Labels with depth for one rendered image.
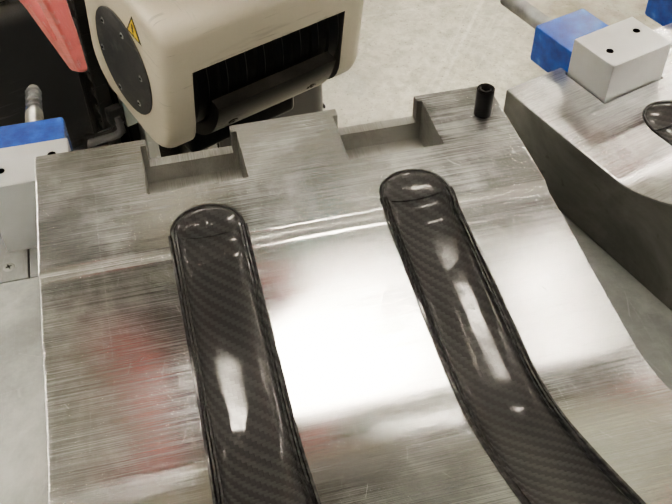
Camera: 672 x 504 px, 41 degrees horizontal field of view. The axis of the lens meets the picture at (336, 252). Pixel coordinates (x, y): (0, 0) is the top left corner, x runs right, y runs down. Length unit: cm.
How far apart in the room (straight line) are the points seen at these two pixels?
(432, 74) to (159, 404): 173
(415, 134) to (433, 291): 14
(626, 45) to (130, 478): 40
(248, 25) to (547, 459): 53
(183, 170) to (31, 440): 17
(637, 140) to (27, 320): 38
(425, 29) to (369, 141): 169
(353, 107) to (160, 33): 123
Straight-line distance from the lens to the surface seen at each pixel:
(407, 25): 224
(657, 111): 61
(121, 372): 41
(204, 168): 52
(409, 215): 47
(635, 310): 56
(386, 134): 54
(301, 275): 43
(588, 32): 64
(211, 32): 79
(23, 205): 57
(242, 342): 42
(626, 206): 55
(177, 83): 80
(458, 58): 213
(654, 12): 72
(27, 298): 57
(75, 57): 39
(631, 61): 60
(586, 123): 59
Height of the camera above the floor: 121
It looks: 47 degrees down
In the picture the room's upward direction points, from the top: 1 degrees counter-clockwise
